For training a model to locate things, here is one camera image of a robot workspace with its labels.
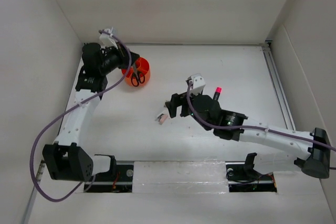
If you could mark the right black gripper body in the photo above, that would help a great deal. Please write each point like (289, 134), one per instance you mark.
(185, 111)

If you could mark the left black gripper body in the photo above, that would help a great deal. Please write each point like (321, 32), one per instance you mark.
(115, 57)

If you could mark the black handled scissors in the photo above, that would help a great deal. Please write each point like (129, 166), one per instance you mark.
(137, 77)

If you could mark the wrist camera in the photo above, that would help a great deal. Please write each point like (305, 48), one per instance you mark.
(106, 38)
(196, 82)

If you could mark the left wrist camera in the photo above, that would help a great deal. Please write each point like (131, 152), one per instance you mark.
(106, 38)

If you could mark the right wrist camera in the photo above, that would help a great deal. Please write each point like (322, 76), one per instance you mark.
(196, 82)

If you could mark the pink cap black highlighter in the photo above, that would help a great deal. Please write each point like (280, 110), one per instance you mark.
(217, 93)

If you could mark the orange round divided container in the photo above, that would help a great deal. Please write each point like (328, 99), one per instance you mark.
(142, 65)

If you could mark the metal rail at table front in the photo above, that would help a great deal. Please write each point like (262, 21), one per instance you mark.
(181, 178)

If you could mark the pink white mini stapler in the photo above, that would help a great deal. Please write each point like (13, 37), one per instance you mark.
(162, 116)

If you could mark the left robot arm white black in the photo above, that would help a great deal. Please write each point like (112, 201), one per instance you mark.
(65, 158)

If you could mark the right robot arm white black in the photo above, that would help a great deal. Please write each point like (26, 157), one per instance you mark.
(308, 152)

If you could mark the aluminium rail right side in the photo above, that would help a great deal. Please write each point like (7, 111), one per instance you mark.
(279, 91)

